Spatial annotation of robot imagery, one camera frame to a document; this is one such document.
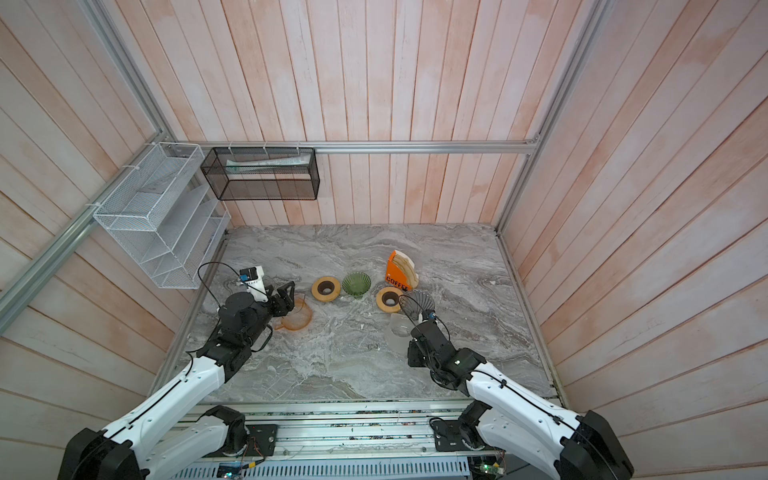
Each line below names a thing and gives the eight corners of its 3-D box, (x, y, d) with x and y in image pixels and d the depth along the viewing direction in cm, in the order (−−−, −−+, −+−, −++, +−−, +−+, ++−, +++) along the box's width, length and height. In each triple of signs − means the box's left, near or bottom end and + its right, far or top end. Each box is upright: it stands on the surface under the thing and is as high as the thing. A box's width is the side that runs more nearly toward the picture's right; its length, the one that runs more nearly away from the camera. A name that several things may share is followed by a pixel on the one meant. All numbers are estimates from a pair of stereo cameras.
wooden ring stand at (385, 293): (376, 312, 98) (376, 308, 96) (376, 290, 104) (376, 286, 102) (403, 312, 98) (403, 308, 96) (401, 290, 104) (402, 286, 102)
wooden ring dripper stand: (310, 301, 101) (309, 298, 99) (314, 279, 107) (313, 276, 105) (339, 301, 101) (338, 298, 99) (341, 279, 107) (340, 276, 105)
